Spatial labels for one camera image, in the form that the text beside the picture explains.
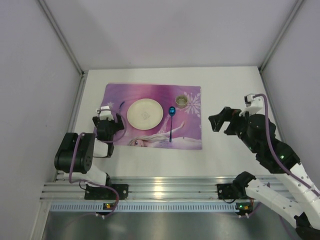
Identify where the white round plate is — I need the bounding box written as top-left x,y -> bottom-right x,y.
126,98 -> 164,131

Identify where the blue metallic spoon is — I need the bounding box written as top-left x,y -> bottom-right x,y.
168,106 -> 176,143

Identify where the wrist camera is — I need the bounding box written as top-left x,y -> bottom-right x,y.
96,105 -> 114,121
239,94 -> 264,117

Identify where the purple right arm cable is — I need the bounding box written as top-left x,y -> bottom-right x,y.
253,93 -> 320,240

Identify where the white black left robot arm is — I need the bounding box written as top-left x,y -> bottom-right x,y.
54,112 -> 126,188

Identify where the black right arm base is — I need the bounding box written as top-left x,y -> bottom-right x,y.
216,183 -> 238,200

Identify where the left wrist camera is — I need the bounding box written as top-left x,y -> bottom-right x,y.
96,105 -> 114,121

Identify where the beige speckled cup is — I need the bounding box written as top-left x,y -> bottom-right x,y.
175,94 -> 189,109

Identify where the purple princess cloth placemat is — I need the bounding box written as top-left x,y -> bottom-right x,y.
101,83 -> 202,150

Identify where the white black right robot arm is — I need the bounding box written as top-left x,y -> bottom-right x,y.
208,107 -> 320,240

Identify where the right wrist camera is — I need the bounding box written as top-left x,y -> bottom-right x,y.
239,94 -> 264,117

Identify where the slotted grey cable duct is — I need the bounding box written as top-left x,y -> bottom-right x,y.
50,202 -> 253,213

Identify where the aluminium mounting rail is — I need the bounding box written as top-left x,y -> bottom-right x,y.
40,176 -> 234,202

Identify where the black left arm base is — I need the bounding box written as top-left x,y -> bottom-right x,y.
84,184 -> 129,200

